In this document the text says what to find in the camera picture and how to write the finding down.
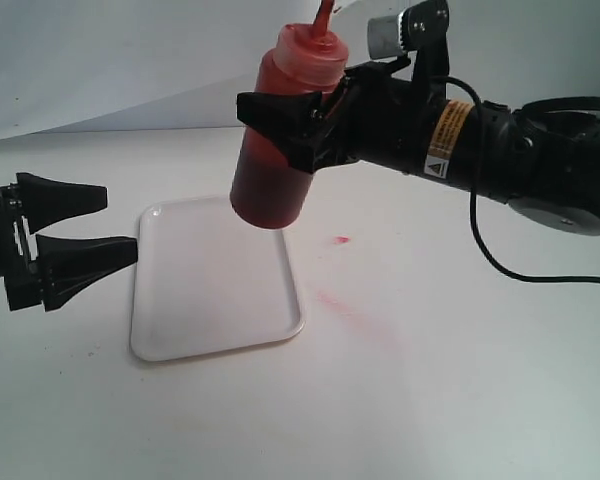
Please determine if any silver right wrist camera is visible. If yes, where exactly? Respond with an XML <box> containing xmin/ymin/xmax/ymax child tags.
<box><xmin>366</xmin><ymin>0</ymin><xmax>449</xmax><ymax>60</ymax></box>

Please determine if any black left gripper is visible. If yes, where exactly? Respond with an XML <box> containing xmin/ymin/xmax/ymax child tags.
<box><xmin>0</xmin><ymin>172</ymin><xmax>138</xmax><ymax>311</ymax></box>

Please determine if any white rectangular plastic tray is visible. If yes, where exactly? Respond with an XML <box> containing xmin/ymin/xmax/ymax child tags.
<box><xmin>130</xmin><ymin>196</ymin><xmax>305</xmax><ymax>362</ymax></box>

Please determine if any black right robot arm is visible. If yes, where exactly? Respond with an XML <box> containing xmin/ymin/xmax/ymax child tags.
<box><xmin>237</xmin><ymin>57</ymin><xmax>600</xmax><ymax>236</ymax></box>

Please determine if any red sauce squeeze bottle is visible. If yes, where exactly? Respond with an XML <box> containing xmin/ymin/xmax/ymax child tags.
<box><xmin>229</xmin><ymin>1</ymin><xmax>349</xmax><ymax>230</ymax></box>

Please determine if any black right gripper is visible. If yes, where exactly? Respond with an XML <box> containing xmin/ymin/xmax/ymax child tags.
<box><xmin>236</xmin><ymin>58</ymin><xmax>449</xmax><ymax>176</ymax></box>

